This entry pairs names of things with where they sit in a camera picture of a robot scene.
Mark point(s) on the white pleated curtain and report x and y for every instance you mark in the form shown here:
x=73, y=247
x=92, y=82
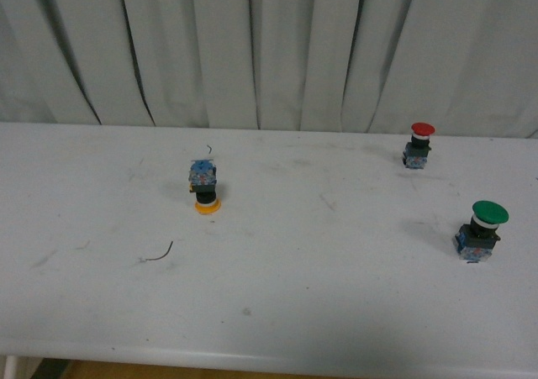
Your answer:
x=469, y=67

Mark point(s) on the green push button switch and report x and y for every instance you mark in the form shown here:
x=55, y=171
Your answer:
x=476, y=240

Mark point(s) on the yellow push button switch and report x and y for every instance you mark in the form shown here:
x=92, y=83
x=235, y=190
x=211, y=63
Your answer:
x=202, y=183

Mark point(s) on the red push button switch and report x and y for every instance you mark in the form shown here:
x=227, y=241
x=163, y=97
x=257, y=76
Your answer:
x=416, y=151

